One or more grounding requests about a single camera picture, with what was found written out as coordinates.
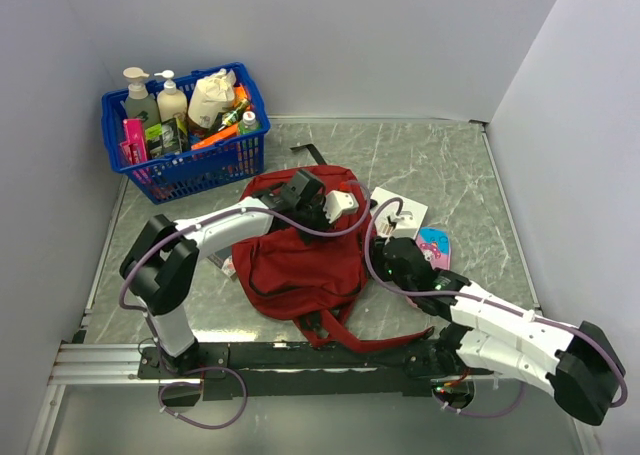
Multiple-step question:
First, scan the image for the red backpack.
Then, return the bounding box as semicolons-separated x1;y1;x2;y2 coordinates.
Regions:
232;145;434;353

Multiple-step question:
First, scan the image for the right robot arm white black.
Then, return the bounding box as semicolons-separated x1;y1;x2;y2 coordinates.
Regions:
366;237;628;426

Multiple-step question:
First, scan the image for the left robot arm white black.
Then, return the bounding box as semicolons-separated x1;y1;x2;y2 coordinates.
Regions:
119;169;358;377

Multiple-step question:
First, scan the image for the beige cloth bag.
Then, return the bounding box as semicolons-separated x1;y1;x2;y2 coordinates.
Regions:
187;69;236;131

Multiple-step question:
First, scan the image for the pink pencil case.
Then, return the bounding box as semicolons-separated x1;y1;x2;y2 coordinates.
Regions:
415;227;451;270

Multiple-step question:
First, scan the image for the white book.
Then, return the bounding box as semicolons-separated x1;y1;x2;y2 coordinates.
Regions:
370;187;428;238

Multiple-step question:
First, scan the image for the Little Women book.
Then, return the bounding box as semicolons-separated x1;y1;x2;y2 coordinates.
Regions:
207;247;237;280

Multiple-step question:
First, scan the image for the green glass bottle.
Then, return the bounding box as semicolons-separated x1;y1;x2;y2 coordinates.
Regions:
221;98;251;128

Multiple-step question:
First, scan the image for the blue plastic basket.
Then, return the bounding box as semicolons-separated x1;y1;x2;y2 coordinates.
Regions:
101;62;272;205

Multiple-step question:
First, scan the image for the dark green box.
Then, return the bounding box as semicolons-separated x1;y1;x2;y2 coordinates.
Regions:
145;118;191;159

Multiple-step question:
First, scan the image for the cream pump bottle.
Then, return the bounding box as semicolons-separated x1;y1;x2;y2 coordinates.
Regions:
155;70;188;122

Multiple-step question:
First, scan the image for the pink box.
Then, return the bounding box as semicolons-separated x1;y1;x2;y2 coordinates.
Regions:
120;118;148;166

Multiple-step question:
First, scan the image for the grey-green pump bottle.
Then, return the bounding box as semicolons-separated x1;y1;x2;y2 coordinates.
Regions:
123;67;160;129

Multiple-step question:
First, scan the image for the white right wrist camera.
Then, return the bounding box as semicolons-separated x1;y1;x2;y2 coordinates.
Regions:
378;214;420;239

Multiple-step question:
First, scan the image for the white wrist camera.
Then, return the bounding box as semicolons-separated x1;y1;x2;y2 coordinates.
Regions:
378;214;420;239
323;190;359;224

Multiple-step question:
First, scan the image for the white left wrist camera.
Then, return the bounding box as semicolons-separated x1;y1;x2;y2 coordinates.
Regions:
323;190;359;224

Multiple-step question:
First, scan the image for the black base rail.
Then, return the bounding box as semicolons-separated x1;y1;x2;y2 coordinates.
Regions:
138;340;489;401

